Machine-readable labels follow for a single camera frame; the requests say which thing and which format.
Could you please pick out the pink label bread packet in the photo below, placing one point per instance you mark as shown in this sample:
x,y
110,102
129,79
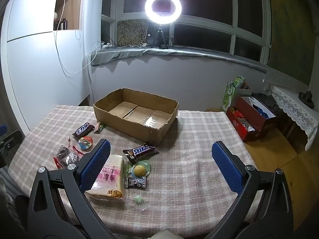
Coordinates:
x,y
112,179

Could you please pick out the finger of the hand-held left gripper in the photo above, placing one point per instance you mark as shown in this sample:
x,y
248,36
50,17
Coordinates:
x,y
11,140
2,130

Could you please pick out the wooden shelf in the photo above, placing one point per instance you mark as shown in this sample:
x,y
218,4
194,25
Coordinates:
x,y
73,12

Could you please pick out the red storage box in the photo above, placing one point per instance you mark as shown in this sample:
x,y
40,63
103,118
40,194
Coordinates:
x,y
246,127

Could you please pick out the white charger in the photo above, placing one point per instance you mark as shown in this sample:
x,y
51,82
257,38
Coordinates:
x,y
143,44

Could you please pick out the checkered table blanket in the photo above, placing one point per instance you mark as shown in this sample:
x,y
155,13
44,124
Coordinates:
x,y
189,179

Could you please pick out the dark bottle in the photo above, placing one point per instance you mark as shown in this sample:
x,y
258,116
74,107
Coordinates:
x,y
64,25

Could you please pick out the yellow jelly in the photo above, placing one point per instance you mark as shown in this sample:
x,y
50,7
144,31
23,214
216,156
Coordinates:
x,y
139,170

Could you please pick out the white window frame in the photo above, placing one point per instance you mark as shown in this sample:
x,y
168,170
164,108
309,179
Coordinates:
x,y
235,5

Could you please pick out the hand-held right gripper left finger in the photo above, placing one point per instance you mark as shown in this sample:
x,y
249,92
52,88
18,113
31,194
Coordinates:
x,y
96,164

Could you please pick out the green carton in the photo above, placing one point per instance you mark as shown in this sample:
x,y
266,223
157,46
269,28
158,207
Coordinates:
x,y
230,94

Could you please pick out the white lace tablecloth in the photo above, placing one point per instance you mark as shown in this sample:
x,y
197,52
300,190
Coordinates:
x,y
294,107

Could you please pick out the grey windowsill cloth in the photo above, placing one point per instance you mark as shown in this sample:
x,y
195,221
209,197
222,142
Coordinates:
x,y
119,54

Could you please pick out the black candy packet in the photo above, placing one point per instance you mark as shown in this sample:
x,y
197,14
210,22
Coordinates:
x,y
136,181

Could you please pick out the colourful jelly cup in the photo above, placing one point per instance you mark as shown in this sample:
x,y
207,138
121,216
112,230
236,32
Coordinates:
x,y
85,143

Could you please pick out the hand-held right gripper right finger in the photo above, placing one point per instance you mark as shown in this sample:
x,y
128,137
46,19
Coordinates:
x,y
226,166

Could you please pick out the black tripod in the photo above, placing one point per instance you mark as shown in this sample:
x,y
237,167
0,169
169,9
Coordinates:
x,y
159,36

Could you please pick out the brown cardboard box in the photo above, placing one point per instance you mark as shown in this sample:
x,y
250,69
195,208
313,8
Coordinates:
x,y
124,127

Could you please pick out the small green snack packet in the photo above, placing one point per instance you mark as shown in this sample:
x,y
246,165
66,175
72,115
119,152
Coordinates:
x,y
101,127

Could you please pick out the brown wrapper chocolate bar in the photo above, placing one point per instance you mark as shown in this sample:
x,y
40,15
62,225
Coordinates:
x,y
140,151

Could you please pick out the dark figurine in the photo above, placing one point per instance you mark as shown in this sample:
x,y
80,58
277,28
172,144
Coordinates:
x,y
307,97

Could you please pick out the blue label chocolate bar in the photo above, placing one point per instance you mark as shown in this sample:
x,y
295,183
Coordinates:
x,y
83,129

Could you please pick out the small green candy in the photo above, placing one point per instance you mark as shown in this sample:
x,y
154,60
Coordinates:
x,y
138,198

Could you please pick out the white power strip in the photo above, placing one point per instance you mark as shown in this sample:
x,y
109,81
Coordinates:
x,y
106,46

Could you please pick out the leopard print cushion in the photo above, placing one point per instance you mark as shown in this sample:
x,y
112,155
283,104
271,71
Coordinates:
x,y
130,33

